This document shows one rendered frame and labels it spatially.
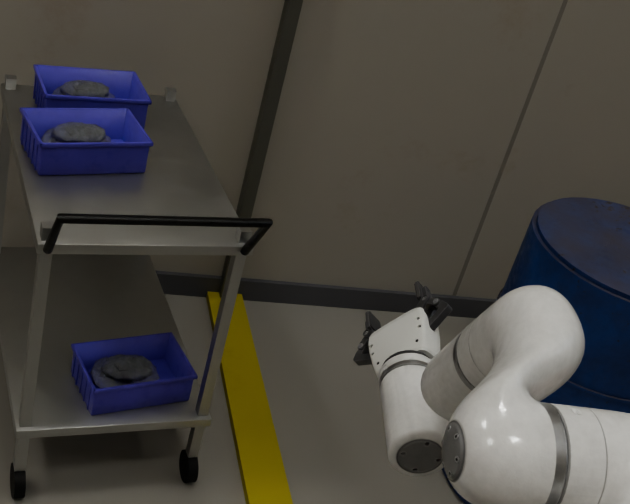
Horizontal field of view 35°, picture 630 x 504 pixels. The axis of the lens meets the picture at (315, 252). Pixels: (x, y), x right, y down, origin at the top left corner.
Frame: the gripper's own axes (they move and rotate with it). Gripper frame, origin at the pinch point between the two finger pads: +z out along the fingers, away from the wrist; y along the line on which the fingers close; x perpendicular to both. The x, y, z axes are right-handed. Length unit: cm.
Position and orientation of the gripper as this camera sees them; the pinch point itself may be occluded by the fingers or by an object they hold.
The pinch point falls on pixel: (397, 306)
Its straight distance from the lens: 153.5
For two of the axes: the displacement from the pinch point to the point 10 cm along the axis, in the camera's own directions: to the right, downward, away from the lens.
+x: -6.1, -6.5, -4.6
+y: 8.0, -5.1, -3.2
